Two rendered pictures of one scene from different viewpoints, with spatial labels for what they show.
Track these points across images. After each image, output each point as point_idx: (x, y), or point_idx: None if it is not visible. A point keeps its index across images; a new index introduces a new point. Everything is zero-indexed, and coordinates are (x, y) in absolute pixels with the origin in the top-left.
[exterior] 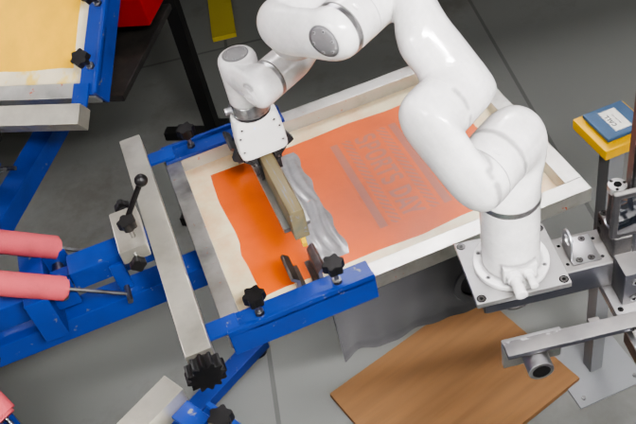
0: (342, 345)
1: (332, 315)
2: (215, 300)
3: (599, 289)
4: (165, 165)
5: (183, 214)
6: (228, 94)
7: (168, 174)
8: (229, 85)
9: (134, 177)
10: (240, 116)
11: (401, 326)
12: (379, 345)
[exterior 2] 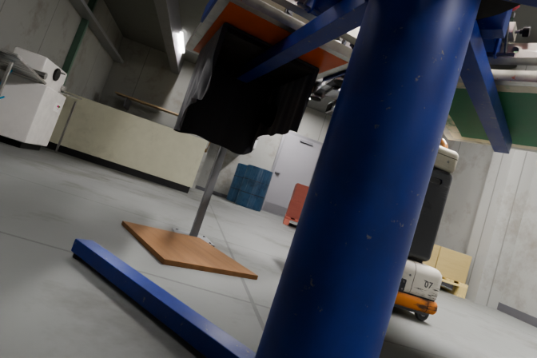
0: (301, 118)
1: (308, 94)
2: (344, 45)
3: (337, 90)
4: None
5: (282, 12)
6: None
7: None
8: None
9: None
10: None
11: (283, 126)
12: (287, 133)
